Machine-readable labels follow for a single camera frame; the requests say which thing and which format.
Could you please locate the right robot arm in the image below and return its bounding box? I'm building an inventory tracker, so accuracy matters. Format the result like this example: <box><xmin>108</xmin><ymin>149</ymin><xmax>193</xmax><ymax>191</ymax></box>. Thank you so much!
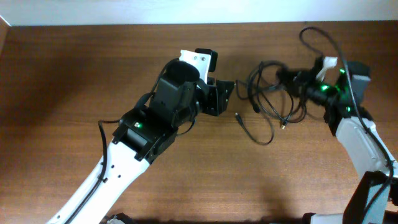
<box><xmin>276</xmin><ymin>62</ymin><xmax>397</xmax><ymax>223</ymax></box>

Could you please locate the black cable silver plug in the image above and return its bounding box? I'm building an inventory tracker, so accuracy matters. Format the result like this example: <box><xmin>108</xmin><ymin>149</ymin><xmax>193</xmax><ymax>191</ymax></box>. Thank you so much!
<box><xmin>257</xmin><ymin>62</ymin><xmax>308</xmax><ymax>129</ymax></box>

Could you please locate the right camera cable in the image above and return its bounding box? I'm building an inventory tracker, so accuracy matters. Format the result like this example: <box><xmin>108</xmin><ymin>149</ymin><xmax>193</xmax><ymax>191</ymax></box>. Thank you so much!
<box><xmin>298</xmin><ymin>26</ymin><xmax>395</xmax><ymax>218</ymax></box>

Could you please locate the camera cable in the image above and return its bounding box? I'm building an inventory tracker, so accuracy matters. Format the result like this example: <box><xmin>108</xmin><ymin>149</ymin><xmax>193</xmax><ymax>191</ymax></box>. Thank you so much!
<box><xmin>63</xmin><ymin>58</ymin><xmax>181</xmax><ymax>224</ymax></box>
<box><xmin>298</xmin><ymin>26</ymin><xmax>395</xmax><ymax>218</ymax></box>

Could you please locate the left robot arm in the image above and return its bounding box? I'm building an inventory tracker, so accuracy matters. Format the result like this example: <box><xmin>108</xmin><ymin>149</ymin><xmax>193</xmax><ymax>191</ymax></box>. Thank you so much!
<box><xmin>49</xmin><ymin>58</ymin><xmax>235</xmax><ymax>223</ymax></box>

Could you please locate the left camera cable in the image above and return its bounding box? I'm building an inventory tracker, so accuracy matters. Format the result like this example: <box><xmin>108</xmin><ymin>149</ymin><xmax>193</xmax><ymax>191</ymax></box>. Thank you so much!
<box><xmin>63</xmin><ymin>58</ymin><xmax>181</xmax><ymax>224</ymax></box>

